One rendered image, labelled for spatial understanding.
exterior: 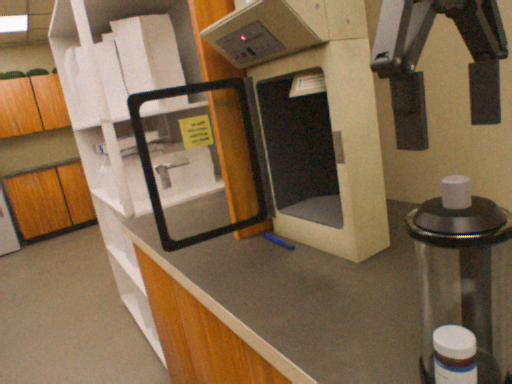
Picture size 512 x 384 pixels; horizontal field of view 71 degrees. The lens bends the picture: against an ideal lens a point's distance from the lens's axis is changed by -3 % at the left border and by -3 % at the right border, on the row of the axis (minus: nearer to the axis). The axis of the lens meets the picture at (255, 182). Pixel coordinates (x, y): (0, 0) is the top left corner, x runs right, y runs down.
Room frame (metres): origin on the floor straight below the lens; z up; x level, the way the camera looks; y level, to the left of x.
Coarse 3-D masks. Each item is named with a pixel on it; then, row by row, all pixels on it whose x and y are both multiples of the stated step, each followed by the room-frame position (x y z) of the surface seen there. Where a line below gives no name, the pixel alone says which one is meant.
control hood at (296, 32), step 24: (264, 0) 0.72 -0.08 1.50; (288, 0) 0.70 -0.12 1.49; (312, 0) 0.73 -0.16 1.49; (216, 24) 0.88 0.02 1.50; (240, 24) 0.82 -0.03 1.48; (264, 24) 0.78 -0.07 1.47; (288, 24) 0.74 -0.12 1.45; (312, 24) 0.72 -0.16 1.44; (216, 48) 0.97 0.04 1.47; (288, 48) 0.80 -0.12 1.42
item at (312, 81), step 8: (296, 72) 0.90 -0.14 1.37; (304, 72) 0.87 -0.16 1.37; (312, 72) 0.85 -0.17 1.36; (320, 72) 0.85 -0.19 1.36; (296, 80) 0.89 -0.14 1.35; (304, 80) 0.86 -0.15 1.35; (312, 80) 0.85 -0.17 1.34; (320, 80) 0.84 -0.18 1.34; (296, 88) 0.88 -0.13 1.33; (304, 88) 0.85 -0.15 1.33; (312, 88) 0.84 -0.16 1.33; (320, 88) 0.83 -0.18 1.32
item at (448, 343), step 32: (416, 224) 0.37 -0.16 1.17; (416, 256) 0.38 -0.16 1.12; (448, 256) 0.33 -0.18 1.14; (480, 256) 0.32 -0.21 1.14; (448, 288) 0.34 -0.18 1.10; (480, 288) 0.32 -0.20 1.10; (448, 320) 0.34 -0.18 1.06; (480, 320) 0.32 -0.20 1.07; (448, 352) 0.34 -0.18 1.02; (480, 352) 0.32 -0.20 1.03
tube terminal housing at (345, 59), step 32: (352, 0) 0.78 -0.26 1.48; (352, 32) 0.77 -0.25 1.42; (288, 64) 0.86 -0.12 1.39; (320, 64) 0.77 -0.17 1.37; (352, 64) 0.77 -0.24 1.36; (256, 96) 0.99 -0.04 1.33; (352, 96) 0.76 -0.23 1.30; (352, 128) 0.76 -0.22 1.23; (352, 160) 0.75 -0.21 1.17; (352, 192) 0.75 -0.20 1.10; (384, 192) 0.80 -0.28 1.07; (288, 224) 0.95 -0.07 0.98; (320, 224) 0.84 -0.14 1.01; (352, 224) 0.74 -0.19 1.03; (384, 224) 0.79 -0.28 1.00; (352, 256) 0.75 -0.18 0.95
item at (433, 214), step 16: (448, 176) 0.38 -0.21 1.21; (464, 176) 0.37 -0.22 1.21; (448, 192) 0.36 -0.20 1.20; (464, 192) 0.35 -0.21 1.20; (432, 208) 0.37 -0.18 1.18; (448, 208) 0.36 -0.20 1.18; (464, 208) 0.35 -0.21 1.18; (480, 208) 0.35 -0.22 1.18; (496, 208) 0.34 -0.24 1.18; (432, 224) 0.35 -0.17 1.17; (448, 224) 0.34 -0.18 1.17; (464, 224) 0.33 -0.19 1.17; (480, 224) 0.33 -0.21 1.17; (496, 224) 0.33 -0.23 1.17
